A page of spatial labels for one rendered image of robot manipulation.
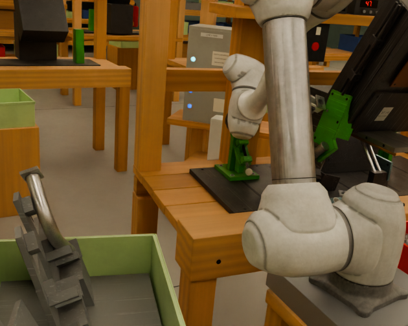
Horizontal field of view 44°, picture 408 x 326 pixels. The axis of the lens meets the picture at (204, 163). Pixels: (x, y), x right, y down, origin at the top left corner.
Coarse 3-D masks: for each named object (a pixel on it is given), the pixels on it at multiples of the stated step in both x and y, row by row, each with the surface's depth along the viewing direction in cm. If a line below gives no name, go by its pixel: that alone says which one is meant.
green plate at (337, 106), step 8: (336, 96) 188; (344, 96) 185; (352, 96) 182; (328, 104) 191; (336, 104) 188; (344, 104) 184; (328, 112) 191; (336, 112) 187; (344, 112) 183; (320, 120) 194; (328, 120) 190; (336, 120) 186; (344, 120) 186; (320, 128) 193; (328, 128) 189; (336, 128) 185; (344, 128) 187; (320, 136) 192; (328, 136) 188; (336, 136) 186; (344, 136) 188
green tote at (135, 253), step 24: (0, 240) 127; (96, 240) 133; (120, 240) 134; (144, 240) 136; (0, 264) 129; (24, 264) 130; (96, 264) 135; (120, 264) 137; (144, 264) 139; (168, 288) 113; (168, 312) 114
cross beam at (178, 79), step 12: (168, 72) 202; (180, 72) 203; (192, 72) 205; (204, 72) 207; (216, 72) 209; (312, 72) 227; (324, 72) 230; (336, 72) 232; (168, 84) 203; (180, 84) 205; (192, 84) 207; (204, 84) 209; (216, 84) 211; (312, 84) 229; (324, 84) 232
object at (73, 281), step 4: (72, 276) 115; (76, 276) 115; (60, 280) 114; (64, 280) 114; (68, 280) 114; (72, 280) 114; (76, 280) 114; (60, 284) 114; (64, 284) 114; (68, 284) 114; (72, 284) 114; (76, 284) 114; (64, 288) 113; (80, 288) 114
